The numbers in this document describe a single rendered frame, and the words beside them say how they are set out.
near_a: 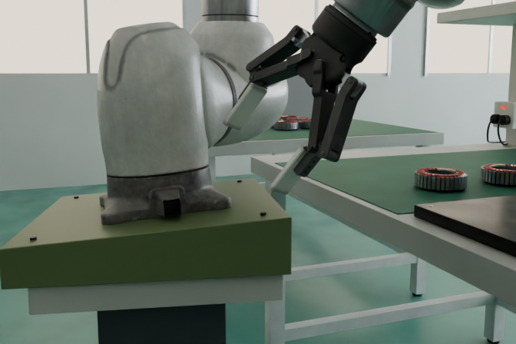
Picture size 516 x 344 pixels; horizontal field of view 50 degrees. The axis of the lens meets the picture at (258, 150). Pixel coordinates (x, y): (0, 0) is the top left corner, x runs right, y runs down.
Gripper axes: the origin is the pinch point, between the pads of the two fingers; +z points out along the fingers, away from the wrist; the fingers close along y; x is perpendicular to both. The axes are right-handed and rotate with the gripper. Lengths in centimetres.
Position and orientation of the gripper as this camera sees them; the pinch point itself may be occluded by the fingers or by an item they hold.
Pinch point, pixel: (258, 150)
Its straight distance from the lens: 71.6
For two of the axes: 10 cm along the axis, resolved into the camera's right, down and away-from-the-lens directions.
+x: -6.9, -2.2, -6.9
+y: -4.5, -6.1, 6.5
